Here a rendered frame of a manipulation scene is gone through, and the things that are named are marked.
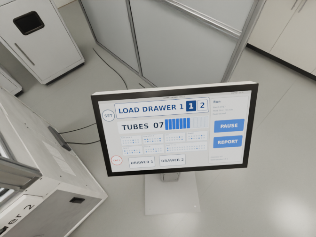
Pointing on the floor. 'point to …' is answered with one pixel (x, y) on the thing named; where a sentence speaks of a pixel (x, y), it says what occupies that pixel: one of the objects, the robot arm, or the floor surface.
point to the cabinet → (65, 163)
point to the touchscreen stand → (171, 193)
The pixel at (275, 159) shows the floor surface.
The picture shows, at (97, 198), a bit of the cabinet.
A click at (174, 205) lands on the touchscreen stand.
